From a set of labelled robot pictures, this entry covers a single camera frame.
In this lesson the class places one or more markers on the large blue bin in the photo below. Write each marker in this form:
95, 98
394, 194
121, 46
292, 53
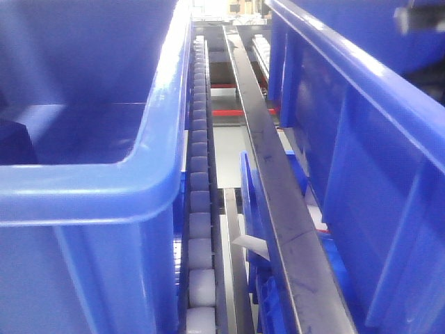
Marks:
93, 104
365, 105

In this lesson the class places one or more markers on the large blue bin left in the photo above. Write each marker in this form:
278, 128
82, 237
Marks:
93, 104

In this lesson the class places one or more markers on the steel divider rail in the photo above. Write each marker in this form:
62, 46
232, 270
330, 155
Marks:
310, 296

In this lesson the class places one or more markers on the lower blue bin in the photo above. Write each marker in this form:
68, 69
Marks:
261, 280

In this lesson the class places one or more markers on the white roller conveyor track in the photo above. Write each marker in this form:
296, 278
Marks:
201, 312

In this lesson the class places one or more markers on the large blue bin right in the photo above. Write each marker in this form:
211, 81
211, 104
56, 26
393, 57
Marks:
365, 105

